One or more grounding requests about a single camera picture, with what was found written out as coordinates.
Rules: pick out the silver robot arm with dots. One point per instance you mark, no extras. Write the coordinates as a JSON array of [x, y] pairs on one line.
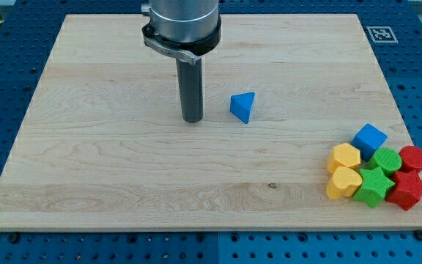
[[184, 30]]

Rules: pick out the yellow heart block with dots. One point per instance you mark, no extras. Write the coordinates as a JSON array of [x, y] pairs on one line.
[[344, 182]]

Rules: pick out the wooden board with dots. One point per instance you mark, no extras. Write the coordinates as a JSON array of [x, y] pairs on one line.
[[103, 146]]

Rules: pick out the green star block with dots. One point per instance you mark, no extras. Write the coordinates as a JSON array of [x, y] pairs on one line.
[[374, 187]]

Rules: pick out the green cylinder block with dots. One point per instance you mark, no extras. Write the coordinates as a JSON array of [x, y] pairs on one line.
[[388, 160]]

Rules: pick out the white fiducial marker tag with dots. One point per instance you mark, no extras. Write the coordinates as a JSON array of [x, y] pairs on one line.
[[381, 34]]

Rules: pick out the blue cube block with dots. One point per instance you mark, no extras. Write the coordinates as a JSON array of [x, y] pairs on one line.
[[368, 139]]

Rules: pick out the black clamp ring with lever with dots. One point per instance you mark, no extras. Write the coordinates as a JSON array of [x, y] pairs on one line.
[[185, 52]]

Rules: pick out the yellow hexagon block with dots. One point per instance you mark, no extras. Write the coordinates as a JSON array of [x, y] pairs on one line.
[[343, 155]]

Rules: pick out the red cylinder block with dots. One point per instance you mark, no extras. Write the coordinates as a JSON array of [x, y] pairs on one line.
[[411, 157]]

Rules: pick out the red star block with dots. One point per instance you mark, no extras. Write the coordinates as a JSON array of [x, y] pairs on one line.
[[407, 191]]

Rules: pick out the blue triangle block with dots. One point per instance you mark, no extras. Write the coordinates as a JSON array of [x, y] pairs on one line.
[[241, 106]]

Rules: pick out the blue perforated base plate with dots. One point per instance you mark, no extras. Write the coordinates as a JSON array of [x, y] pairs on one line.
[[27, 36]]

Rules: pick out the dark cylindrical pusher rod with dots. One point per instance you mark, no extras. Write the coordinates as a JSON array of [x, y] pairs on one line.
[[190, 90]]

